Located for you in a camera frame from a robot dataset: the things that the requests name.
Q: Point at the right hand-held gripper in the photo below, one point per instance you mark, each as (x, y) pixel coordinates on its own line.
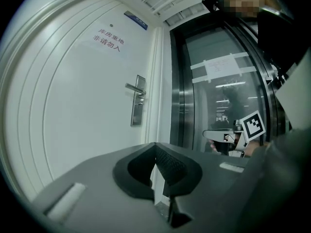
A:
(252, 127)

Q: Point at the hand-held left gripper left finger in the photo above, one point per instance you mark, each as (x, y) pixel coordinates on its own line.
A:
(97, 198)

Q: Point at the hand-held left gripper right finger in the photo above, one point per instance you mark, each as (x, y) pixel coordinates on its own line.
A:
(213, 186)

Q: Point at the silver door lock plate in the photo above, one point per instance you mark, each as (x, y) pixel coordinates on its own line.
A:
(136, 116)

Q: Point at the small metal door key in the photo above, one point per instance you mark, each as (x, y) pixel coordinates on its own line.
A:
(139, 104)

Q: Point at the person's right forearm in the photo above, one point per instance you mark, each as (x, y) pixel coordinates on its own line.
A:
(258, 147)

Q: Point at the glass partition with paper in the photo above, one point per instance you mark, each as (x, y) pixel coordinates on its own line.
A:
(194, 105)

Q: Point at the blue door sign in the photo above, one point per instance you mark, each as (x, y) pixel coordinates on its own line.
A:
(136, 20)

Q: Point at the white paper sign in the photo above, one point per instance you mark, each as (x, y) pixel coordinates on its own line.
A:
(108, 41)

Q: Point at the person's right hand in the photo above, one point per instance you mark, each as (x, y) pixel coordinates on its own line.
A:
(213, 146)

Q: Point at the taped white paper notice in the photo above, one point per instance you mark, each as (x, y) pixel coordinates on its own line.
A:
(221, 67)

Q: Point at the person's dark top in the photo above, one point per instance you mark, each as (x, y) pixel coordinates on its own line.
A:
(284, 33)

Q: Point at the black head-worn camera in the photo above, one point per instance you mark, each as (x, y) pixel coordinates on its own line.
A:
(210, 1)

